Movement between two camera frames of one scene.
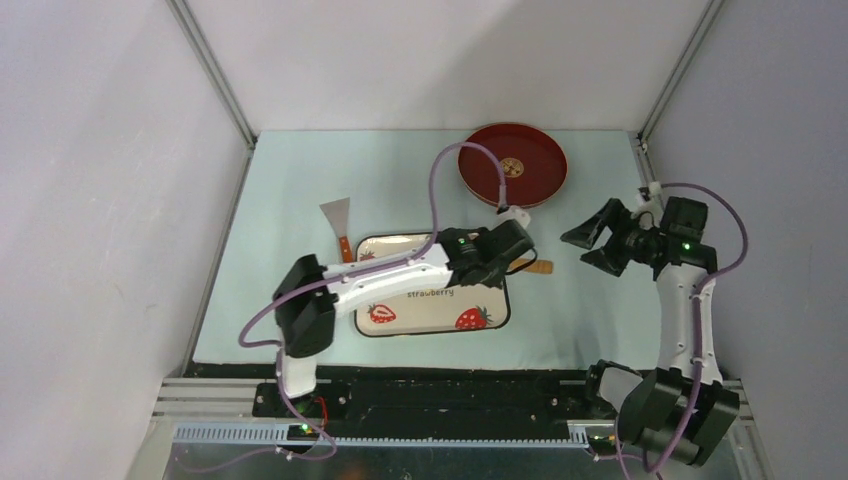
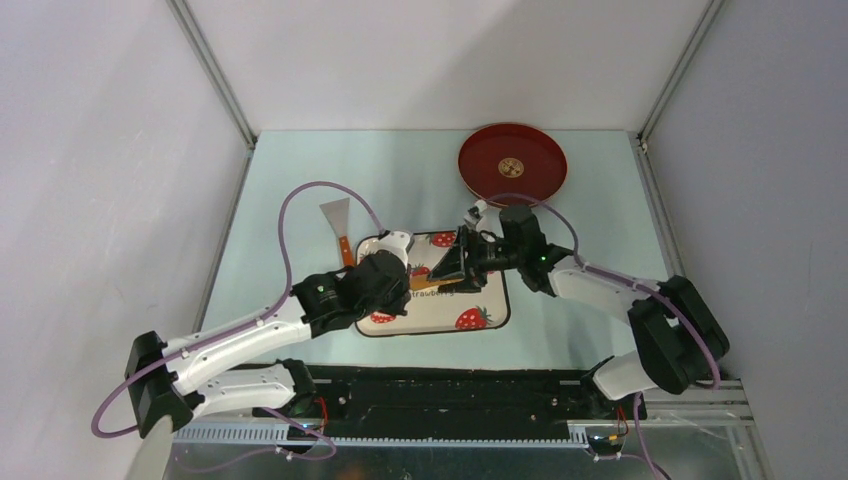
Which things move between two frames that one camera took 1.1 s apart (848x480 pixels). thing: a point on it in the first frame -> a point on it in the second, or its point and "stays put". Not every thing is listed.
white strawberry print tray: (455, 307) stays put
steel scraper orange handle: (338, 213) stays put
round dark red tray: (535, 166) stays put
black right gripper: (587, 233) -> (451, 266)
